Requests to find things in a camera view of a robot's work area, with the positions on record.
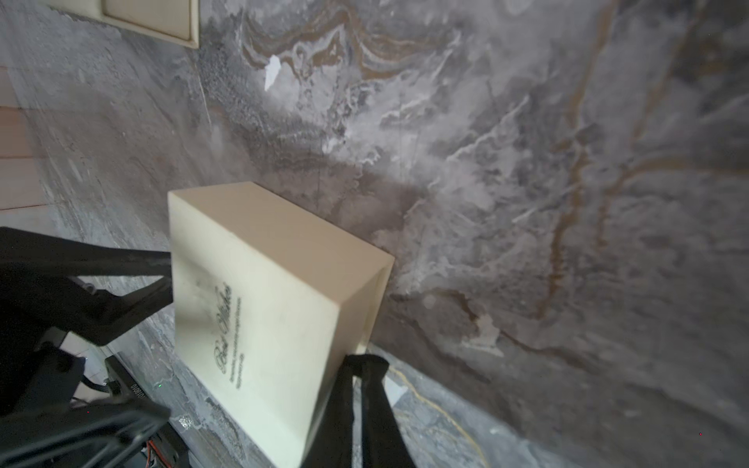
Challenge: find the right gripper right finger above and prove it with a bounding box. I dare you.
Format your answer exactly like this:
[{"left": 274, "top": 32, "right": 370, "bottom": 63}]
[{"left": 360, "top": 355, "right": 415, "bottom": 468}]

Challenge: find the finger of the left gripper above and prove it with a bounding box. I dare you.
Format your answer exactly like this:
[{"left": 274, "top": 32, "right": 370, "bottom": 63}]
[{"left": 1, "top": 227, "right": 173, "bottom": 345}]

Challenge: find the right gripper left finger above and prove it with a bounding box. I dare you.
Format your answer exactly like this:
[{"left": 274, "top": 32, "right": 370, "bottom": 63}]
[{"left": 302, "top": 356, "right": 355, "bottom": 468}]

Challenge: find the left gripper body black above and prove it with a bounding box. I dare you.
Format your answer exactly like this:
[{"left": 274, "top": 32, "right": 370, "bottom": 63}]
[{"left": 1, "top": 330, "right": 190, "bottom": 467}]

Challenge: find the cream drawer jewelry box front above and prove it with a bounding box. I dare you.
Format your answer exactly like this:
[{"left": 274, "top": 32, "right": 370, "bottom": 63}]
[{"left": 43, "top": 0, "right": 200, "bottom": 49}]

